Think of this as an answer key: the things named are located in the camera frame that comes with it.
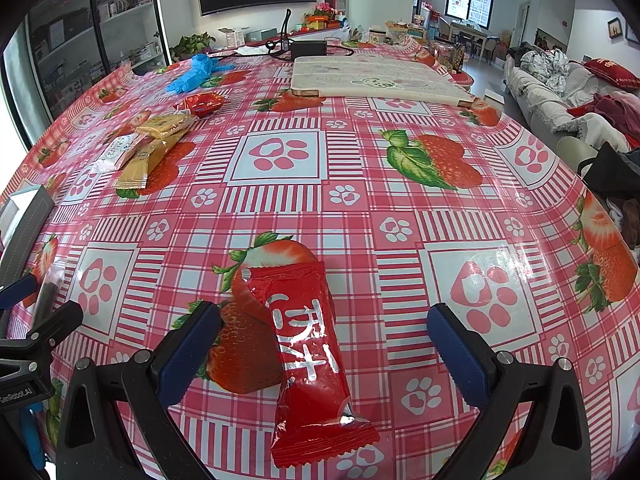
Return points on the white mug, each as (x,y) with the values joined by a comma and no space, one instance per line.
(377,36)

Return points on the small red figure-print packet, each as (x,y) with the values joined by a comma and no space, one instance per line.
(202,103)

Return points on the blue rubber gloves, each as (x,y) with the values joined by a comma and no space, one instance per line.
(192,77)

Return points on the grey dining table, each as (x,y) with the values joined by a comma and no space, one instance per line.
(470,34)

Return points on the glass display cabinet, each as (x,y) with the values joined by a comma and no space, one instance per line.
(75,35)

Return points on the maroon clothes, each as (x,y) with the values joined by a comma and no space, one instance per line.
(615,110)

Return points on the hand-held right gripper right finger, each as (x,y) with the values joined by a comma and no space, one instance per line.
(457,355)

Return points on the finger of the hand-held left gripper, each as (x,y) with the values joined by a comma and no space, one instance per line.
(20,290)
(55,322)

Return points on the red white-print snack packet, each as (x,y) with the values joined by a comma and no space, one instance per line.
(305,360)

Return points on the red cushion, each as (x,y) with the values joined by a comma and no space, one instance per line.
(612,74)

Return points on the person's left hand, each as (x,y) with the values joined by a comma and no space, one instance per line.
(32,435)

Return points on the white paper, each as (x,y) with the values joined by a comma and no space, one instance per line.
(252,50)

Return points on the long yellow snack packet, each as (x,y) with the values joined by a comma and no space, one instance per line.
(142,165)

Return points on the beige chair back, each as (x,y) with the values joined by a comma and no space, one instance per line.
(570,152)

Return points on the beige foam mat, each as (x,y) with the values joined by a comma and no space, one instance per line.
(380,82)

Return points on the white pink snack packet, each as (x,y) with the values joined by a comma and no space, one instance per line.
(117,152)

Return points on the clear plastic container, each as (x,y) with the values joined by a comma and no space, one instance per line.
(232,37)

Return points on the strawberry print tablecloth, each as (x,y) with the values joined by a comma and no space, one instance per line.
(375,185)

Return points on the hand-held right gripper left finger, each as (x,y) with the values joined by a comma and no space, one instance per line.
(187,355)

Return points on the pale green box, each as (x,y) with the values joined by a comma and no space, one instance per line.
(262,35)

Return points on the grey white patterned blanket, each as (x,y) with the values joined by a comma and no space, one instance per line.
(545,66)

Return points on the framed wall picture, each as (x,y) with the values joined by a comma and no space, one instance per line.
(614,28)

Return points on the white sofa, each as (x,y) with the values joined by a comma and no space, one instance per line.
(540,95)

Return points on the pink flower pot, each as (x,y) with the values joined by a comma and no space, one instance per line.
(322,9)

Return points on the window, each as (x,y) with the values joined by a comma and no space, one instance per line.
(470,5)

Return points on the green potted plant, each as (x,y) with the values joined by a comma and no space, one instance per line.
(192,45)

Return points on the orange box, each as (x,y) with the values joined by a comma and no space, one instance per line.
(317,22)

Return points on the square yellow snack packet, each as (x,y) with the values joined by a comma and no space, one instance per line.
(165,125)

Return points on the grey box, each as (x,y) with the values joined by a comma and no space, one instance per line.
(30,220)

